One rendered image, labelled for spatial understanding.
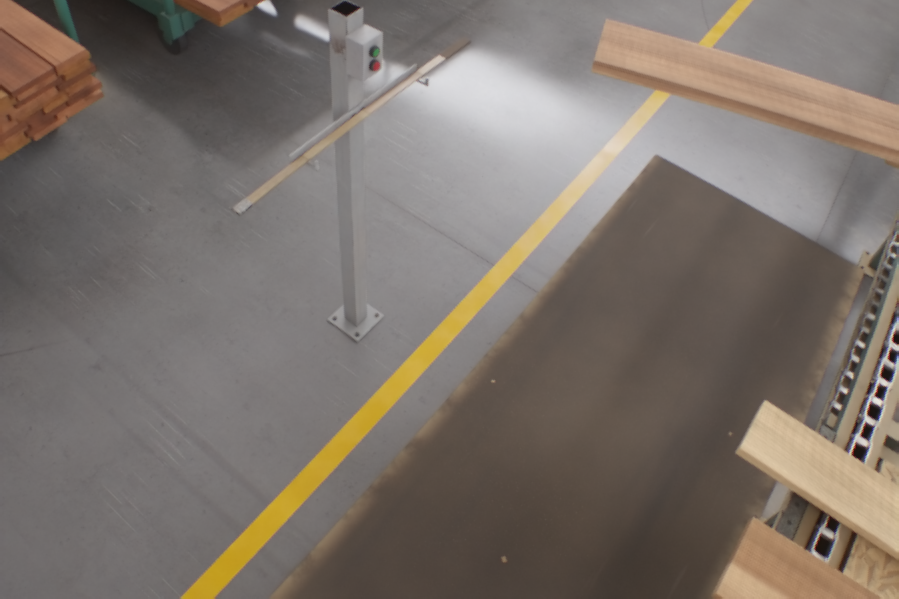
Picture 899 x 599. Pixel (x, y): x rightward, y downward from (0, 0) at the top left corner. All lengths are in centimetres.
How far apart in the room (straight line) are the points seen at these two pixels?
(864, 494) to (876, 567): 16
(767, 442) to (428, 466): 116
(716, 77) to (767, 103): 18
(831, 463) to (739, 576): 36
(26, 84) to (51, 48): 22
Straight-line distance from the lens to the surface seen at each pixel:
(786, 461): 171
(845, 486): 175
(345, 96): 189
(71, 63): 299
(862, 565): 176
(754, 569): 158
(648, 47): 252
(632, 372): 272
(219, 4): 341
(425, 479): 240
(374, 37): 177
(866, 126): 261
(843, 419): 191
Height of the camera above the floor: 224
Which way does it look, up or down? 51 degrees down
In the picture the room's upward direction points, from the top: 6 degrees clockwise
